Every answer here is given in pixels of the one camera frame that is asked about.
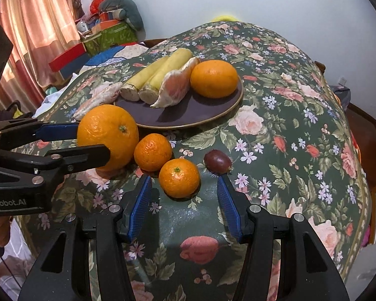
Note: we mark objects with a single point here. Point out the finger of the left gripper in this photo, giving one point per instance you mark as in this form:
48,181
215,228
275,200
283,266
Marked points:
50,131
56,159

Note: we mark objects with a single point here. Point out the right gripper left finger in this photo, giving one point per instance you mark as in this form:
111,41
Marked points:
61,271

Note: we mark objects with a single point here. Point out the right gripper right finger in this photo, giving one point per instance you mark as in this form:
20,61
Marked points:
307,271

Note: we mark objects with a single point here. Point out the large orange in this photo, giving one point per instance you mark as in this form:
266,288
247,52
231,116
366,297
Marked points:
214,79
113,127

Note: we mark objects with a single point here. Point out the peeled pomelo segment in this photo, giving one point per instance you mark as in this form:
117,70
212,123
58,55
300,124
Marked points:
107,95

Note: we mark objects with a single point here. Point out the small mandarin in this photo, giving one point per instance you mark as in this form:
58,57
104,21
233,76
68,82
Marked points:
152,152
179,178

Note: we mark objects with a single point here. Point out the dark red grape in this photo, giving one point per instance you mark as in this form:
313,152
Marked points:
217,162

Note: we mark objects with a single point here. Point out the pomelo segment with rind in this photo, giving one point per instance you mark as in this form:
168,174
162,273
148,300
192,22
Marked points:
176,85

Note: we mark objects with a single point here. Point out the left hand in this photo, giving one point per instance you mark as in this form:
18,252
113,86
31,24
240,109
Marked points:
5,227

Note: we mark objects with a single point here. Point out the white sheet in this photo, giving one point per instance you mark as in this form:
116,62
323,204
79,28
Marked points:
50,100

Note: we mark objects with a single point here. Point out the red gift box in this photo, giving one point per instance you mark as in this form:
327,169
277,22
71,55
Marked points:
66,57

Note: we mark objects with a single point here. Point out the pink orange curtain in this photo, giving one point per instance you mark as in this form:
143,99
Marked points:
40,31

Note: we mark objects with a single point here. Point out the blue patchwork blanket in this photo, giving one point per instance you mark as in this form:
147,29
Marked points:
112,54

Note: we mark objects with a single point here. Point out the green fabric storage box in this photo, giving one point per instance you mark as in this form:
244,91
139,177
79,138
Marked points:
116,35

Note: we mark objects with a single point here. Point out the red plastic bag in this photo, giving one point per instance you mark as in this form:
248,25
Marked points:
94,6

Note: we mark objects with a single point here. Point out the grey plush toy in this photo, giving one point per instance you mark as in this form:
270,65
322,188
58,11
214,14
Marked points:
125,10

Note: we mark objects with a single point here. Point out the grey bag on floor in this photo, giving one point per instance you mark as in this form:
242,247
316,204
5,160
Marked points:
343,93

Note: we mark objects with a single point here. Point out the purple ceramic plate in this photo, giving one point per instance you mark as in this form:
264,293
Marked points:
193,110

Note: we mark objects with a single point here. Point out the floral green quilt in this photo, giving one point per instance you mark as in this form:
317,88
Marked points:
291,150

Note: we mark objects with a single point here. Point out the yellow foam tube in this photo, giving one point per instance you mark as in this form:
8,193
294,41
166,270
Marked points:
225,18

